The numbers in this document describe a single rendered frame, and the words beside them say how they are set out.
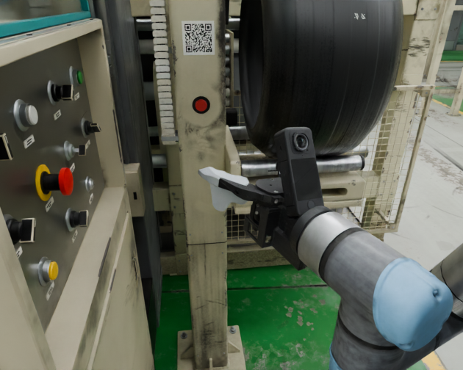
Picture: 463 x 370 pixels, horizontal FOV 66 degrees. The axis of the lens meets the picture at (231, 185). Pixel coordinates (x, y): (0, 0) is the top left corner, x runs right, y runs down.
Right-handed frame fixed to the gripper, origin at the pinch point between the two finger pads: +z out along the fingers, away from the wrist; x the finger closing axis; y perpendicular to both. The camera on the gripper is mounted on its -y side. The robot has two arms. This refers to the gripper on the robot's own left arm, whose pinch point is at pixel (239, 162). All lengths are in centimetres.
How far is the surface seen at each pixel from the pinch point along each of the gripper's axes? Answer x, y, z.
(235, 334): 40, 101, 47
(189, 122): 7.4, 3.8, 38.0
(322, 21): 21.9, -23.2, 11.5
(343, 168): 43.5, 11.0, 15.7
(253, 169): 20.8, 13.2, 24.9
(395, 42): 37.0, -21.2, 5.4
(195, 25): 6.6, -19.5, 37.0
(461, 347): 120, 91, -4
